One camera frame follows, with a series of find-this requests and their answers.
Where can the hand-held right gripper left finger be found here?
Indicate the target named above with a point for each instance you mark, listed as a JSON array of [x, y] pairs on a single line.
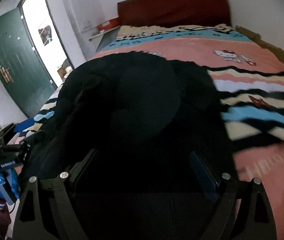
[[87, 162]]

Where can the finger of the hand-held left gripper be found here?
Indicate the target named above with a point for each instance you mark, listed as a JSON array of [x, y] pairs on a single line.
[[24, 125], [26, 143]]

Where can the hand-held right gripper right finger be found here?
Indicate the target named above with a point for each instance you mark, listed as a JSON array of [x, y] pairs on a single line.
[[203, 170]]

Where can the black hooded jacket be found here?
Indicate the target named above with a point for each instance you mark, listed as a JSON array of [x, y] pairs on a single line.
[[144, 105]]

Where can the brass door lock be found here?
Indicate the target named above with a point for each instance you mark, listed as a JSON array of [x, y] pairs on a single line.
[[5, 73]]

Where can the green door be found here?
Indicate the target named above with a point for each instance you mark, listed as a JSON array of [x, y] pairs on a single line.
[[19, 62]]

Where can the pink cartoon printed blanket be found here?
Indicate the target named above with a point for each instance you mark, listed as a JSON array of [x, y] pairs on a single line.
[[269, 175]]

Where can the grey bedside shelf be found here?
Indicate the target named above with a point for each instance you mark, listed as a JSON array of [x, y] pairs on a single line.
[[104, 38]]

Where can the red box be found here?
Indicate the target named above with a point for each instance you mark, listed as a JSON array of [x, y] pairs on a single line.
[[108, 24]]

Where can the brown cardboard sheet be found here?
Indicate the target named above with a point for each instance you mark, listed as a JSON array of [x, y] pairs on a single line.
[[269, 47]]

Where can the dark red headboard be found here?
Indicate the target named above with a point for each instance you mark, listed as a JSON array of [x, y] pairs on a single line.
[[174, 10]]

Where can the white wall socket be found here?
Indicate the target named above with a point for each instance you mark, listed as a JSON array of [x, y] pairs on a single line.
[[87, 26]]

